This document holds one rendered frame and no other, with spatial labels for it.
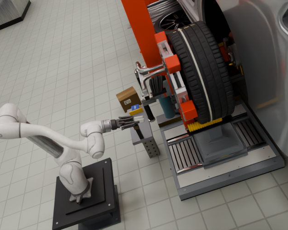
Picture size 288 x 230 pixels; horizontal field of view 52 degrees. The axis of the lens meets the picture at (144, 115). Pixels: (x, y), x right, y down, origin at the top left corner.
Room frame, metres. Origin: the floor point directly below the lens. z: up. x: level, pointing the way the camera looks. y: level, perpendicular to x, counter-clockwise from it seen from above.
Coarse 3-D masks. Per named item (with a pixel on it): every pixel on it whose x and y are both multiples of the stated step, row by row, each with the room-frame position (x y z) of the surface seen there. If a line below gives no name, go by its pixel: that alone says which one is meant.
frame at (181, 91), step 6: (162, 42) 1.72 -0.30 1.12; (162, 48) 1.65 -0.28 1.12; (168, 48) 1.62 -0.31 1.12; (162, 54) 1.58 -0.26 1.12; (168, 72) 1.86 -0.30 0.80; (174, 78) 1.43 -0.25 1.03; (180, 78) 1.42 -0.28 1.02; (174, 84) 1.41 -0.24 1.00; (180, 90) 1.37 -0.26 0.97; (186, 90) 1.36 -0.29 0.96; (180, 96) 1.36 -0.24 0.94; (186, 96) 1.36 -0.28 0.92; (180, 102) 1.37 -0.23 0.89; (180, 108) 1.63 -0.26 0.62; (186, 120) 1.45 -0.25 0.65
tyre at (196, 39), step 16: (176, 32) 1.65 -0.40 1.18; (192, 32) 1.57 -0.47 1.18; (208, 32) 1.51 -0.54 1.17; (176, 48) 1.51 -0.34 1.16; (192, 48) 1.47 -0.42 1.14; (208, 48) 1.43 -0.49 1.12; (192, 64) 1.40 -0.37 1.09; (208, 64) 1.36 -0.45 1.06; (224, 64) 1.33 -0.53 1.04; (192, 80) 1.34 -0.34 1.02; (208, 80) 1.32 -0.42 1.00; (224, 80) 1.29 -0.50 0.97; (192, 96) 1.34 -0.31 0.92; (208, 96) 1.29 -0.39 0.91; (224, 96) 1.28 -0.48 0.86; (208, 112) 1.29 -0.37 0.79; (224, 112) 1.31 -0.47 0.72
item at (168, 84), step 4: (168, 76) 1.63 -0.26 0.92; (164, 80) 1.61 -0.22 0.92; (168, 80) 1.60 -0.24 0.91; (176, 80) 1.59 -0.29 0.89; (164, 84) 1.59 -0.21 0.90; (168, 84) 1.58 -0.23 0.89; (172, 84) 1.57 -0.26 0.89; (176, 84) 1.57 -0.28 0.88; (180, 84) 1.57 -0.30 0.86; (168, 88) 1.57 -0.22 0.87; (172, 88) 1.57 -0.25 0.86; (168, 92) 1.57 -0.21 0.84; (172, 92) 1.57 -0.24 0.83; (156, 96) 1.59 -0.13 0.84; (160, 96) 1.59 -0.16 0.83; (164, 96) 1.58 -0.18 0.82
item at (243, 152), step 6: (192, 138) 1.72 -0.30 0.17; (240, 138) 1.51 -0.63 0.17; (198, 144) 1.66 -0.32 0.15; (198, 150) 1.60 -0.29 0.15; (246, 150) 1.40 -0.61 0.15; (228, 156) 1.41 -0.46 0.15; (234, 156) 1.41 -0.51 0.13; (240, 156) 1.40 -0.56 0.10; (204, 162) 1.44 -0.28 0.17; (210, 162) 1.43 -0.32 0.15; (216, 162) 1.43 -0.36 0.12; (222, 162) 1.42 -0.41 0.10; (204, 168) 1.44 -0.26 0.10
